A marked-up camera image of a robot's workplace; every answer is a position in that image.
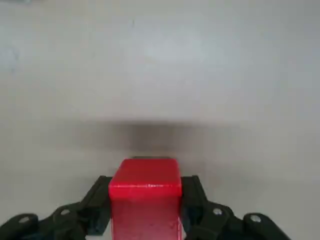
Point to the red wooden cube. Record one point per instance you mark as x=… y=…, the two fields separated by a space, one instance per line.
x=145 y=200

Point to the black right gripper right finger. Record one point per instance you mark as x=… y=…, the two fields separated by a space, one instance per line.
x=220 y=222

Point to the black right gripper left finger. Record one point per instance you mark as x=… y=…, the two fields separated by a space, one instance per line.
x=62 y=222

